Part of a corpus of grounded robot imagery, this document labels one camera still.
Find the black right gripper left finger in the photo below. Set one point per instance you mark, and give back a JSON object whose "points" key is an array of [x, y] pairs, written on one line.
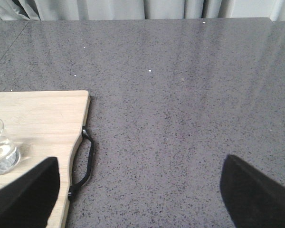
{"points": [[28, 201]]}

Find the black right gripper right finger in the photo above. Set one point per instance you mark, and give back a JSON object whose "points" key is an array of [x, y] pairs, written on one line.
{"points": [[252, 199]]}

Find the clear glass beaker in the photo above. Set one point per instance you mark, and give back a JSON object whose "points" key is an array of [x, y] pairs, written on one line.
{"points": [[9, 153]]}

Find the wooden cutting board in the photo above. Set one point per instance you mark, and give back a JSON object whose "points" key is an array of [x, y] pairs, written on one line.
{"points": [[45, 124]]}

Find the grey curtain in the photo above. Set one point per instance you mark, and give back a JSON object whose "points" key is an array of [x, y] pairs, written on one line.
{"points": [[47, 10]]}

